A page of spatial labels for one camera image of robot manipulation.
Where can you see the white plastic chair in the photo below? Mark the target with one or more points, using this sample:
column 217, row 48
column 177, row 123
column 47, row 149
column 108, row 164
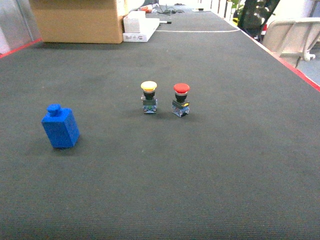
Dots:
column 293, row 39

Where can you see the yellow mushroom push button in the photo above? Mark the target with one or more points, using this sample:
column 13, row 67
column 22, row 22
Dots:
column 149, row 101

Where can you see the brown cardboard box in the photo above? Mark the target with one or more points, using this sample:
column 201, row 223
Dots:
column 80, row 21

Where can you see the blue bottle-shaped plastic part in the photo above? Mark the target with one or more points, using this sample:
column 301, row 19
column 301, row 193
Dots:
column 60, row 126

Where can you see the red mushroom push button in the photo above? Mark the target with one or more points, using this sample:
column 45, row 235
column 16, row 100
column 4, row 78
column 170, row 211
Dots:
column 180, row 106

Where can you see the black marker pen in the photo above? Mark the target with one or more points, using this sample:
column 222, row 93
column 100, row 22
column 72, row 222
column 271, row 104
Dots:
column 165, row 22

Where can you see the small white box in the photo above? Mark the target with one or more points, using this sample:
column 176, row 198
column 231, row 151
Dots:
column 134, row 21

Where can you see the flat white box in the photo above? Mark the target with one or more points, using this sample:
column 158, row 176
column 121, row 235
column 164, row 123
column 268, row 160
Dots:
column 145, row 34

